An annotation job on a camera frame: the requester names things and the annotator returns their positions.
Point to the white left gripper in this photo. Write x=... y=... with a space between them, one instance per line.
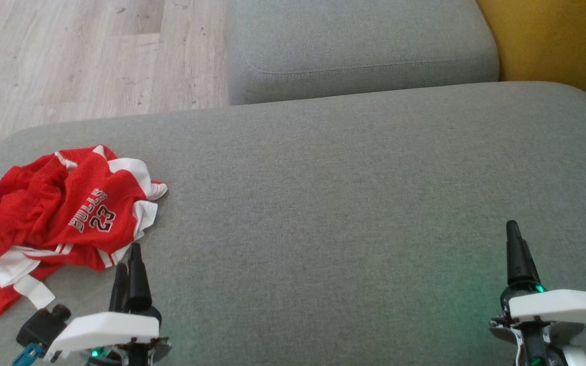
x=110 y=328

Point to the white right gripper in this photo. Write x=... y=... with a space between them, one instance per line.
x=562 y=305

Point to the red white Bulls jersey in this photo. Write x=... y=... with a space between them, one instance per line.
x=69 y=203

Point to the large grey sofa seat cushion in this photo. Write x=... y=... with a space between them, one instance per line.
x=323 y=203

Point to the wide yellow sofa backrest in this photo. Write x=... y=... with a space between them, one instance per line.
x=557 y=40

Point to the medium grey sofa seat cushion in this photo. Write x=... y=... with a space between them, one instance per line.
x=354 y=46

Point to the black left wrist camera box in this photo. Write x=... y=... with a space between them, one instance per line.
x=41 y=325

